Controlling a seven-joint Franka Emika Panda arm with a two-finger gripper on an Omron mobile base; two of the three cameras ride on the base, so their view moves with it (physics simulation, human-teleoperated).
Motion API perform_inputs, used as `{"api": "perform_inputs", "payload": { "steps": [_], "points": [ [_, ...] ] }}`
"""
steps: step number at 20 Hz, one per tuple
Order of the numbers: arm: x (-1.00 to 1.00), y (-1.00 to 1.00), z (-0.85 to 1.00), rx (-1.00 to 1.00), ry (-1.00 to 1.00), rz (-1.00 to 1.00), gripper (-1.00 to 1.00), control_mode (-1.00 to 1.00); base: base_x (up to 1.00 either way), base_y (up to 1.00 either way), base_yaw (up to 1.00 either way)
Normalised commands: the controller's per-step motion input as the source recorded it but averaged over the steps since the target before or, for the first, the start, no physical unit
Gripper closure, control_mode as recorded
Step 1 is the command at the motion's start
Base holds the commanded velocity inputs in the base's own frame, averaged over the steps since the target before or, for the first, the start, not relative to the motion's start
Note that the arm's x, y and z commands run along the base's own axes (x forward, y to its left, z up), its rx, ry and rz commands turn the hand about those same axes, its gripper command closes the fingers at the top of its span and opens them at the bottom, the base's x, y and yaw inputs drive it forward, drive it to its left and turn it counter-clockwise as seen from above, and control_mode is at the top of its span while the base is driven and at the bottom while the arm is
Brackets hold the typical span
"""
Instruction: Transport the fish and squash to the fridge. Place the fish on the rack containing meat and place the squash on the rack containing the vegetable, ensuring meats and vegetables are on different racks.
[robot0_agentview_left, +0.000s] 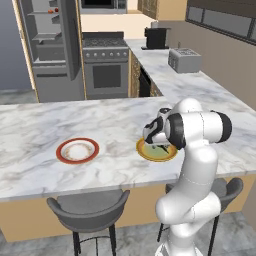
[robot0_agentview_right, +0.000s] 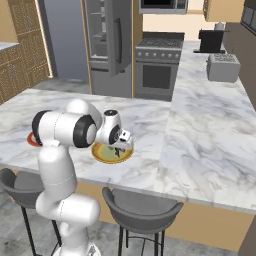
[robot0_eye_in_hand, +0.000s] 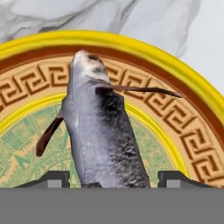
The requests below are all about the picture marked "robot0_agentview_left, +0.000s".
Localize grey toaster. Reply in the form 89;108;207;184
167;47;203;75

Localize yellow plate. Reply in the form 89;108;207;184
135;136;180;163

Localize wooden base cupboards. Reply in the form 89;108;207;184
127;49;165;99

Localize dark framed window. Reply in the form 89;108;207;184
185;0;256;47

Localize grey fridge door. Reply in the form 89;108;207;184
63;0;84;82

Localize red-rimmed white plate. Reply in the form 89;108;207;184
55;137;101;165

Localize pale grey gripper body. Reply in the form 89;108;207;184
142;128;171;147

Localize wooden wall cupboards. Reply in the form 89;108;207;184
137;0;189;22

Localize black coffee machine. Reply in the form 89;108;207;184
140;26;172;51

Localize steel oven with hob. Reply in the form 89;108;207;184
81;31;130;100

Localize steel microwave oven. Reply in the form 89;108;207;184
79;0;129;15

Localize black dishwasher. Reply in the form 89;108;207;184
137;65;153;98

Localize grey open fridge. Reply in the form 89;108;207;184
13;0;86;104

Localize grey bar stool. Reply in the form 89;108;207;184
46;188;131;256
156;177;245;256

